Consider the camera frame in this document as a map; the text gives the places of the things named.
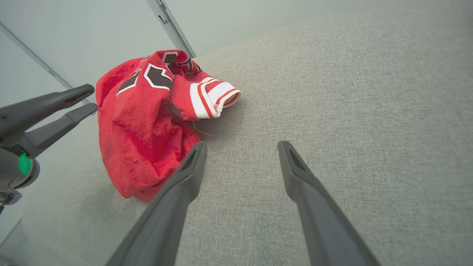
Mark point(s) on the grey metal rail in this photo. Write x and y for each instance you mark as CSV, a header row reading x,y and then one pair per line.
x,y
37,59
168,22

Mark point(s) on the red basketball jersey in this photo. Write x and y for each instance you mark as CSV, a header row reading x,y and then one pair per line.
x,y
140,140

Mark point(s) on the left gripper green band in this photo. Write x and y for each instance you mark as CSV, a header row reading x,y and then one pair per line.
x,y
11,170

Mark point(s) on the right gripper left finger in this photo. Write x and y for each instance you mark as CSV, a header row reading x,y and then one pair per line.
x,y
166,214

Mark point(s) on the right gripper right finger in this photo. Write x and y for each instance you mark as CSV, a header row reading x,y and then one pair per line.
x,y
325,229

